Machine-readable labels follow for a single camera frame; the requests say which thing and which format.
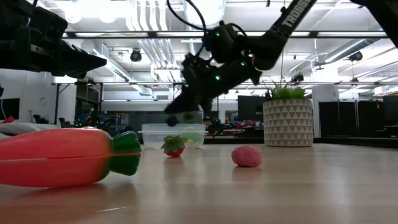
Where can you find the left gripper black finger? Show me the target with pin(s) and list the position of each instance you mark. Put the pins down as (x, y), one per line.
(81, 60)
(73, 75)

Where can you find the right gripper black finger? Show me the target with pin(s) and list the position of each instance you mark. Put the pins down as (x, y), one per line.
(208, 105)
(182, 104)

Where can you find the lime green bumpy toy fruit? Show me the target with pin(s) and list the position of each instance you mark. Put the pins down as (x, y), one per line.
(194, 137)

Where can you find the red toy strawberry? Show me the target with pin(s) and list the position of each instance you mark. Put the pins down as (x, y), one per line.
(174, 147)

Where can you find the pink toy raspberry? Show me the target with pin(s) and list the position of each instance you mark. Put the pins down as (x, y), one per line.
(247, 156)

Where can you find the large orange toy carrot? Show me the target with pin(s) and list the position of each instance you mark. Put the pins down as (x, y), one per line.
(62, 155)

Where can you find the background black robot arm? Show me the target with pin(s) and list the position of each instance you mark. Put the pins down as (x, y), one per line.
(42, 119)

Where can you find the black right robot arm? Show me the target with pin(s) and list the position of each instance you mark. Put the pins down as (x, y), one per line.
(280, 31)

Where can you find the clear plastic tupperware container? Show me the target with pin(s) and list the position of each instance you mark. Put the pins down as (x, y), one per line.
(152, 137)

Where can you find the small background potted plant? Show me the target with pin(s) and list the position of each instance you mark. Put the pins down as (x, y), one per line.
(188, 116)

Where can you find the black cabinet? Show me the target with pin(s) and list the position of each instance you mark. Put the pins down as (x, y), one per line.
(250, 109)

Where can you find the small red object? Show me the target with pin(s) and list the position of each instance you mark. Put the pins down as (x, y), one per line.
(7, 120)

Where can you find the grey woven cloth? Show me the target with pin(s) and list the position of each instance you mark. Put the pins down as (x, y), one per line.
(25, 128)

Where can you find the white triangle-pattern potted plant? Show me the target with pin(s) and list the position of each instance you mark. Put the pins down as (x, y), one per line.
(287, 124)

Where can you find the black partition panels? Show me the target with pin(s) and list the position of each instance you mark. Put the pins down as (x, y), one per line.
(348, 118)

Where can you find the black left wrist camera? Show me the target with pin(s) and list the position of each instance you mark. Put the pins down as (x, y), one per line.
(34, 21)

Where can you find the black background frame stand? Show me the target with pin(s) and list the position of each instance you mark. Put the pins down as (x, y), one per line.
(57, 102)

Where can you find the black ceiling-hung camera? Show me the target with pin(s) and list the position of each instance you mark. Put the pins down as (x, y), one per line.
(297, 77)
(356, 56)
(135, 56)

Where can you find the black wall screen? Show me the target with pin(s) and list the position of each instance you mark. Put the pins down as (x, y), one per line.
(10, 109)

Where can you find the silver round ceiling duct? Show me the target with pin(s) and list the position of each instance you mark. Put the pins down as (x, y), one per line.
(214, 12)

